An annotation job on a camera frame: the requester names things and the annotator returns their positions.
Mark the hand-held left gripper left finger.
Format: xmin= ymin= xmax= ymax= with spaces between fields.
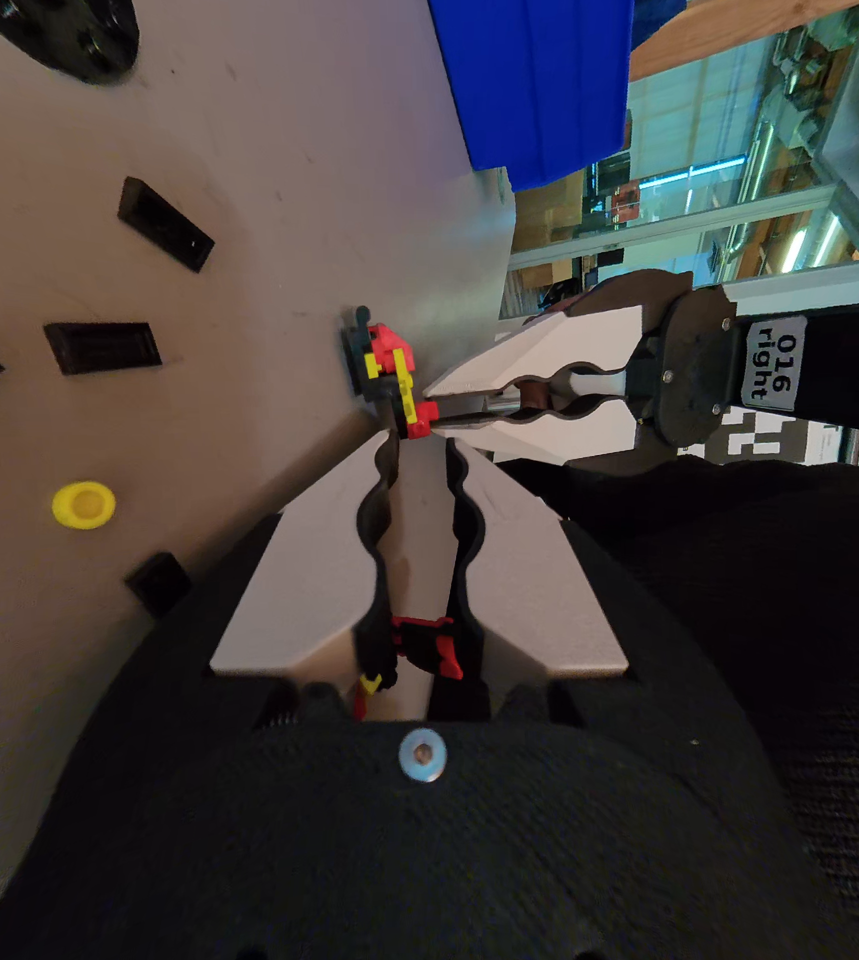
xmin=208 ymin=429 xmax=401 ymax=723

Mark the framed black white tag sign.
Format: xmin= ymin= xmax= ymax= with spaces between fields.
xmin=680 ymin=414 xmax=859 ymax=468

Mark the yellow wing lego assembly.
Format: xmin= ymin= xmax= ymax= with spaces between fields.
xmin=341 ymin=304 xmax=441 ymax=441

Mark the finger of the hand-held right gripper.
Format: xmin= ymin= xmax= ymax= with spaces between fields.
xmin=422 ymin=302 xmax=652 ymax=402
xmin=429 ymin=396 xmax=648 ymax=471

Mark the wooden ceiling beam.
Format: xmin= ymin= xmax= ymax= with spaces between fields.
xmin=628 ymin=0 xmax=859 ymax=82

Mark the striped black red lego assembly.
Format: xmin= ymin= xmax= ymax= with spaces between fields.
xmin=353 ymin=615 xmax=468 ymax=723

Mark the round black lego plate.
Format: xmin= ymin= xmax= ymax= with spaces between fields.
xmin=0 ymin=0 xmax=140 ymax=85

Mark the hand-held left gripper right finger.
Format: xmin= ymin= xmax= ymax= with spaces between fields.
xmin=429 ymin=436 xmax=631 ymax=720

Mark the blue plastic bin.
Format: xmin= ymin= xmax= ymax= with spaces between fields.
xmin=427 ymin=0 xmax=635 ymax=193

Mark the yellow round lego piece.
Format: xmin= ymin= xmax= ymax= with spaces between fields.
xmin=51 ymin=480 xmax=118 ymax=531

